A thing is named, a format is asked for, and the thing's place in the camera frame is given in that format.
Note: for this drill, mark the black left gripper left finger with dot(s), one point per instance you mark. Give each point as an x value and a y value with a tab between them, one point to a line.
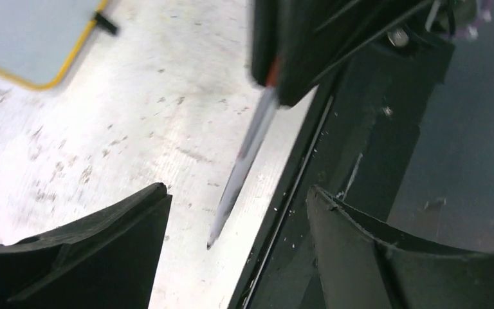
107	259

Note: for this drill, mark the white whiteboard marker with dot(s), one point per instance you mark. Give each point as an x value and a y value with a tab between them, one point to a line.
255	135

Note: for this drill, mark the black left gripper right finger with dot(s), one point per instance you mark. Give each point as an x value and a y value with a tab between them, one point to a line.
366	263

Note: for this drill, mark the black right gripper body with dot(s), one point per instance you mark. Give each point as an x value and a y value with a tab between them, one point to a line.
300	42

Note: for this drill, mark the yellow framed whiteboard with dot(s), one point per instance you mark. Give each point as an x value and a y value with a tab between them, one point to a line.
39	40

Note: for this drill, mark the black whiteboard foot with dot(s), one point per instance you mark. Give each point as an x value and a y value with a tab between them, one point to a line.
106	24

